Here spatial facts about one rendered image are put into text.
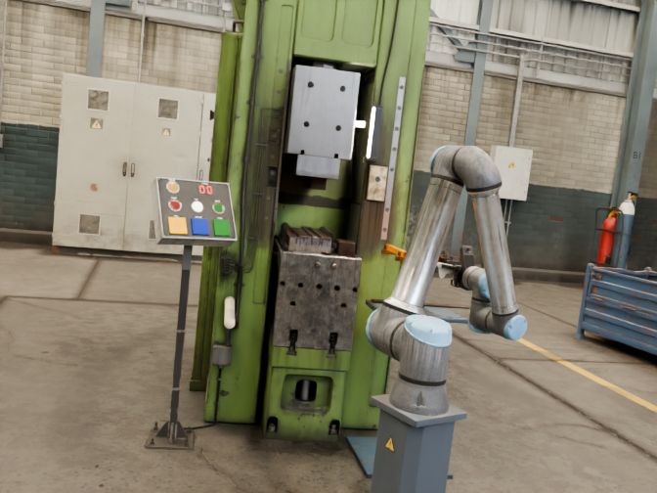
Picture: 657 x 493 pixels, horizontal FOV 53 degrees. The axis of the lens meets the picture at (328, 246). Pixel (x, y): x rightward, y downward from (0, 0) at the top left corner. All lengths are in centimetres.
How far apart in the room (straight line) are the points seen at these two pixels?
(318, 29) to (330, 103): 39
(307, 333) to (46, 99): 644
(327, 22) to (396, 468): 208
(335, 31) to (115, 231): 549
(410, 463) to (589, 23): 968
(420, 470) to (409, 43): 205
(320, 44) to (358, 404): 180
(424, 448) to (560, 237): 886
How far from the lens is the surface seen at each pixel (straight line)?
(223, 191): 300
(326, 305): 310
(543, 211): 1058
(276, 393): 320
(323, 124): 309
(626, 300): 635
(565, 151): 1073
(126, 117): 826
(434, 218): 221
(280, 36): 327
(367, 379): 345
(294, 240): 310
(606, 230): 1007
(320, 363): 317
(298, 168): 308
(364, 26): 334
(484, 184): 214
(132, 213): 827
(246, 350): 333
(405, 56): 335
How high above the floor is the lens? 130
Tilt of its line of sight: 6 degrees down
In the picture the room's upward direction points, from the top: 6 degrees clockwise
